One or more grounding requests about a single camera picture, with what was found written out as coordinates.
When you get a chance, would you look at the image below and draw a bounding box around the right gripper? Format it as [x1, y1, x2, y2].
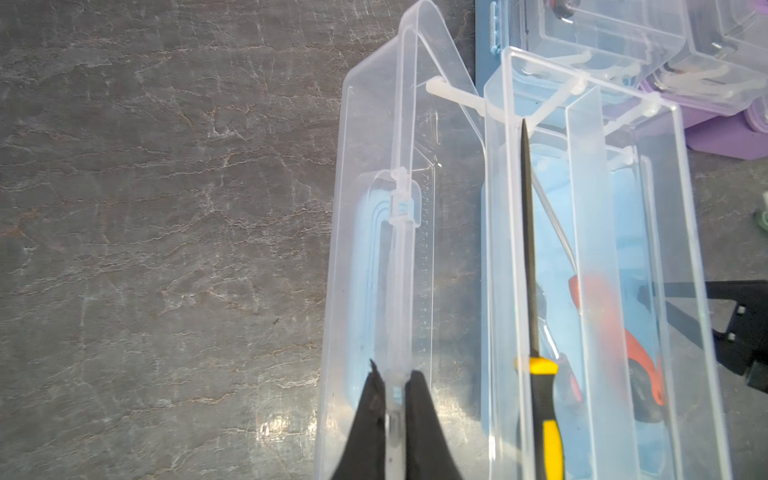
[638, 280, 767, 394]

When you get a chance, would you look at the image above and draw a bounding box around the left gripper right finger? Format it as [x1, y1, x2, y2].
[405, 370, 462, 480]

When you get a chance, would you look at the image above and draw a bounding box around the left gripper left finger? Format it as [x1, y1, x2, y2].
[332, 360, 386, 480]

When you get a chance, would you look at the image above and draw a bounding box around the blue toolbox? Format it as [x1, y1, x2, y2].
[475, 0, 686, 90]
[313, 1, 732, 479]

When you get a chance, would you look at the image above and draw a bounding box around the purple toolbox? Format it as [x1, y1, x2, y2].
[640, 0, 767, 160]

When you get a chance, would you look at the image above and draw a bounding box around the black yellow screwdriver in lid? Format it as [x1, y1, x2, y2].
[520, 122, 565, 480]

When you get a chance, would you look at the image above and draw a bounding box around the red handled ratchet wrench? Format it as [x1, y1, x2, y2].
[532, 174, 665, 424]

